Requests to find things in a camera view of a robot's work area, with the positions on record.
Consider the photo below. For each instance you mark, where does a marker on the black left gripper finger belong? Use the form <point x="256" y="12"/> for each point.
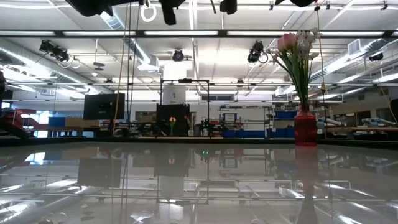
<point x="170" y="12"/>

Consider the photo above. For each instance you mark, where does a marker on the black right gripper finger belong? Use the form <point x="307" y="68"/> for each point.
<point x="228" y="6"/>

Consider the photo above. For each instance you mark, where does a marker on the pink artificial tulip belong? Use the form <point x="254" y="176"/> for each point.
<point x="280" y="45"/>
<point x="291" y="40"/>

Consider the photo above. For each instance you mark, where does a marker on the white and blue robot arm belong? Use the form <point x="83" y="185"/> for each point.
<point x="376" y="121"/>

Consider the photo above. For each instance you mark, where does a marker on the small distant tulip vase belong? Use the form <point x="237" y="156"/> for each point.
<point x="172" y="119"/>

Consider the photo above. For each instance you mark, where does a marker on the clear vase with red flowers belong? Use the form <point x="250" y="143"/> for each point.
<point x="190" y="132"/>

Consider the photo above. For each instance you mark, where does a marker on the red glass vase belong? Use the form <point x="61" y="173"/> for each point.
<point x="305" y="127"/>

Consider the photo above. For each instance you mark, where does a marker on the white ceiling vent box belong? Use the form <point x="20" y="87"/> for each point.
<point x="354" y="46"/>

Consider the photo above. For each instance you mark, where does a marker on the black ceiling device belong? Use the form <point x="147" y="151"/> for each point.
<point x="376" y="57"/>

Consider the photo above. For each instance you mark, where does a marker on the black monitor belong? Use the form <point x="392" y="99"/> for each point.
<point x="104" y="107"/>

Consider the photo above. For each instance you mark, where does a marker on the white sign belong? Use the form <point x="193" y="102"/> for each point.
<point x="229" y="117"/>

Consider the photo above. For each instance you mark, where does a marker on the blue storage bin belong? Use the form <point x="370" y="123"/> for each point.
<point x="286" y="115"/>
<point x="258" y="133"/>

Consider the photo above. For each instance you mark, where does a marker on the cardboard box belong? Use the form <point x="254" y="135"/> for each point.
<point x="81" y="122"/>

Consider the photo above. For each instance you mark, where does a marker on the distant robot with green lights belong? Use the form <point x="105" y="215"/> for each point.
<point x="205" y="126"/>

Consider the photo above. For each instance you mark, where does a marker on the blue box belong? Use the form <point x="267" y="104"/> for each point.
<point x="56" y="122"/>

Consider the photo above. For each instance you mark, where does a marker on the red metal stairs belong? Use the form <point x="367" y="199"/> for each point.
<point x="18" y="119"/>

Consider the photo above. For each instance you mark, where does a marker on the wooden workbench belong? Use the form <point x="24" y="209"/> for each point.
<point x="357" y="129"/>

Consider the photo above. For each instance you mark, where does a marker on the silver ceiling duct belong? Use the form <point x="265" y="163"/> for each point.
<point x="109" y="21"/>

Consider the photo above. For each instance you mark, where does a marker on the black overhead frame beam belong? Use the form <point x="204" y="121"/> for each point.
<point x="222" y="33"/>

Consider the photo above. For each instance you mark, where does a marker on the black ceiling camera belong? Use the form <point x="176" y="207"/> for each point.
<point x="255" y="51"/>
<point x="178" y="56"/>
<point x="54" y="49"/>

